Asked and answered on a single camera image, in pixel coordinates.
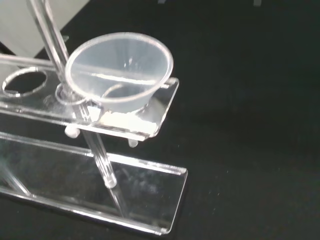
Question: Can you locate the clear acrylic funnel stand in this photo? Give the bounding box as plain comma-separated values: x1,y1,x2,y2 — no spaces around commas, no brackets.
0,0,189,236

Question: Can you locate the black bench cloth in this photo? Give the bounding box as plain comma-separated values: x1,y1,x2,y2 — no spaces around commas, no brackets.
0,0,320,240

